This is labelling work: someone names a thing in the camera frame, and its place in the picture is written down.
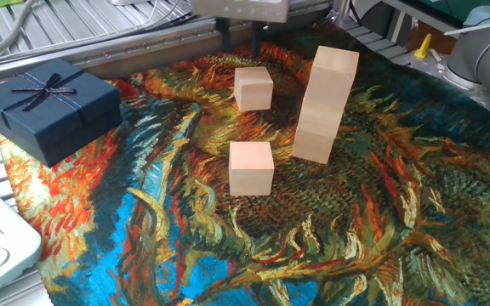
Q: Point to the silver Schunk gripper body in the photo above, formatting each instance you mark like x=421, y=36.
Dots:
x=241, y=10

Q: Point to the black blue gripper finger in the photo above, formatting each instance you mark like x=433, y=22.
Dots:
x=225, y=36
x=256, y=40

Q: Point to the plain wooden cube block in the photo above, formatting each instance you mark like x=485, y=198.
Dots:
x=311, y=149
x=319, y=121
x=330, y=78
x=253, y=91
x=251, y=170

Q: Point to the yellow plastic piece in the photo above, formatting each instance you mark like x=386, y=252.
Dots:
x=423, y=50

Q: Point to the navy gift box with ribbon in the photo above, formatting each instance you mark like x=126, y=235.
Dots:
x=58, y=123

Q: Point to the sunflower painting print cloth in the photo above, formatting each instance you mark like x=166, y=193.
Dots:
x=185, y=234

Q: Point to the aluminium slotted rail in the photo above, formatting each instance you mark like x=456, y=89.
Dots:
x=143, y=49

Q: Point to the aluminium frame beam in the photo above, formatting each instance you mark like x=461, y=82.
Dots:
x=341, y=10

